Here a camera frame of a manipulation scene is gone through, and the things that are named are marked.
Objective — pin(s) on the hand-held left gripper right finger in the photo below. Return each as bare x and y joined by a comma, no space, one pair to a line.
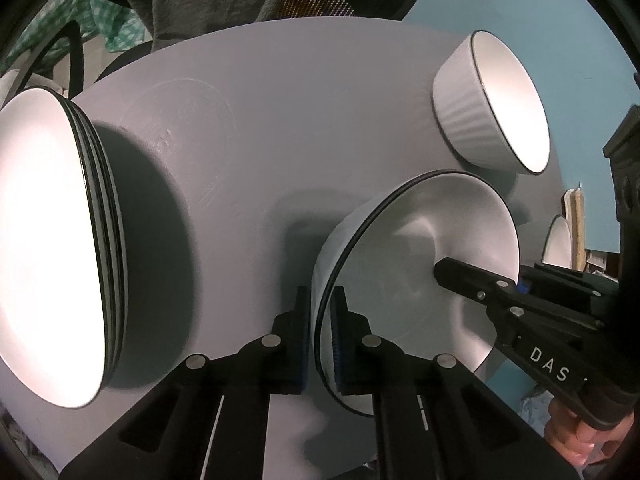
345,355

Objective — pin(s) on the wooden board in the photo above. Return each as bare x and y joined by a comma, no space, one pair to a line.
576,225

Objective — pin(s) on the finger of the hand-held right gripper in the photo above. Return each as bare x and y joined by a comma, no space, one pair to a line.
465,277
560,282

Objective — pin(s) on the white ribbed bowl black rim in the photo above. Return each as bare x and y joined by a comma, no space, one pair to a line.
557,242
500,95
400,260

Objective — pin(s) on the person's right hand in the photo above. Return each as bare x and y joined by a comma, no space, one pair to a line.
570,435

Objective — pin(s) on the grey fleece robe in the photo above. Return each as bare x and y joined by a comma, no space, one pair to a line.
210,0

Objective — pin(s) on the black mesh office chair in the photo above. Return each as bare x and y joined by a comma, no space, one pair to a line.
315,0

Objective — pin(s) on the white plate with black rim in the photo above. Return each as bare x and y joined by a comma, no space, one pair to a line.
122,260
45,240
111,260

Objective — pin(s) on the green checked tablecloth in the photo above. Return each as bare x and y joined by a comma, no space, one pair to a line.
107,15

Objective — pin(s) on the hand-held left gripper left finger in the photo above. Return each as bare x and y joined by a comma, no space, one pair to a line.
290,355

